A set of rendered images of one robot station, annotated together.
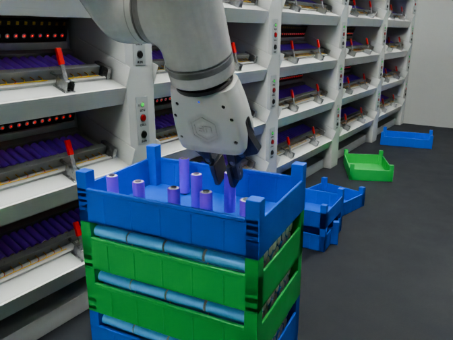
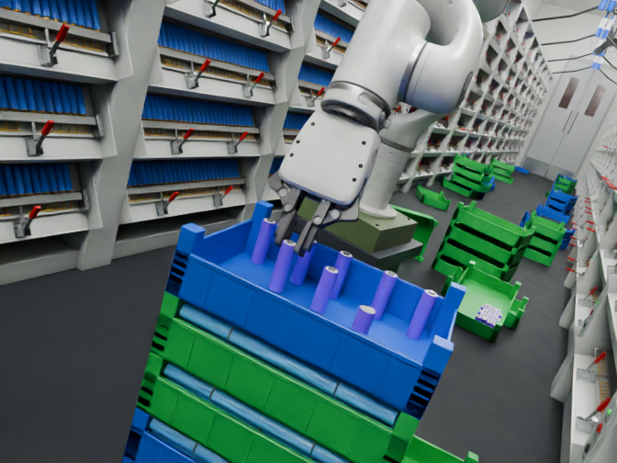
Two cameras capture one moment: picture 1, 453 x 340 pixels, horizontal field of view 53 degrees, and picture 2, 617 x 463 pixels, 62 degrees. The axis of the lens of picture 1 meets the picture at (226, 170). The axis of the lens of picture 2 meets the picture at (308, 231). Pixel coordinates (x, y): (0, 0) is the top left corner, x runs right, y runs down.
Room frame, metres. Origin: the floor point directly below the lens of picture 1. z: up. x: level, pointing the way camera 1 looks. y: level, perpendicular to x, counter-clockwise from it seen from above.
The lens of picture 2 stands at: (1.23, -0.10, 0.68)
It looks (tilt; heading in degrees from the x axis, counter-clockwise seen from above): 18 degrees down; 169
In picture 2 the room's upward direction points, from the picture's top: 19 degrees clockwise
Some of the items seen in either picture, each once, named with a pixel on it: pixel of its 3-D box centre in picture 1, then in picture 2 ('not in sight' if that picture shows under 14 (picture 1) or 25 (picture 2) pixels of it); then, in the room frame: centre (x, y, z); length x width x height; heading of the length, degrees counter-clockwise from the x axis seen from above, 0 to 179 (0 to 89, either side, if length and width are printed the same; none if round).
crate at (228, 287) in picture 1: (195, 237); (305, 345); (0.68, 0.05, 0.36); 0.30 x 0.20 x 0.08; 64
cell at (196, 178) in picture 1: (196, 192); (323, 291); (0.69, 0.05, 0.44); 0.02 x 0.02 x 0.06
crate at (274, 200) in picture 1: (195, 190); (326, 288); (0.68, 0.05, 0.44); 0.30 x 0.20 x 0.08; 64
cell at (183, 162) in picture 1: (184, 175); (357, 336); (0.77, 0.07, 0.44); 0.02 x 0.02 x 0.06
